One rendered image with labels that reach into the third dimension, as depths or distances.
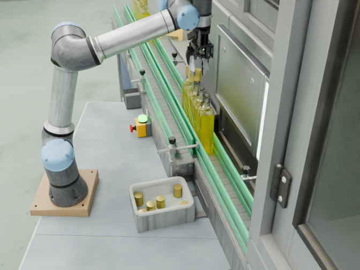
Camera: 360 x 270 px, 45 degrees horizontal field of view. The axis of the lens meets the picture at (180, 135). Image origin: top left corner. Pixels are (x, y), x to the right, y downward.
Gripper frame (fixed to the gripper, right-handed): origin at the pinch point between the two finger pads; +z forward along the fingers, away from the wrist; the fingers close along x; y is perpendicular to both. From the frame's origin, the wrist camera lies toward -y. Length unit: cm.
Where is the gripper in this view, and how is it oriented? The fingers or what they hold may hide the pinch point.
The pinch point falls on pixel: (197, 72)
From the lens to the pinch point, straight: 172.9
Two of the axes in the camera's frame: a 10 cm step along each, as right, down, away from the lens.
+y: 2.7, 5.4, -7.9
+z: -0.1, 8.3, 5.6
